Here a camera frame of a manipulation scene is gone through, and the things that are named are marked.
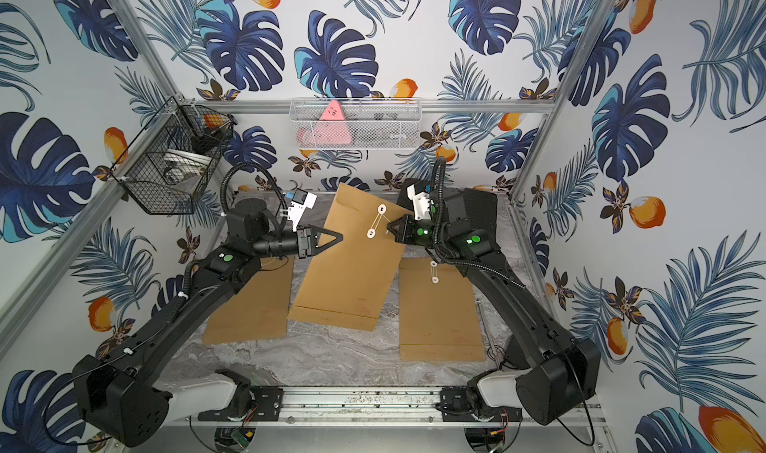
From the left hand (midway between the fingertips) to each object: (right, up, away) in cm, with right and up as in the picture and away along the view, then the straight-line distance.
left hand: (339, 233), depth 66 cm
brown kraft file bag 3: (+26, -25, +25) cm, 44 cm away
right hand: (+11, +2, +8) cm, 14 cm away
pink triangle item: (-7, +31, +25) cm, 40 cm away
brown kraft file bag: (+1, -11, +2) cm, 12 cm away
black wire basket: (-57, +20, +26) cm, 66 cm away
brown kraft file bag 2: (-28, -24, +25) cm, 45 cm away
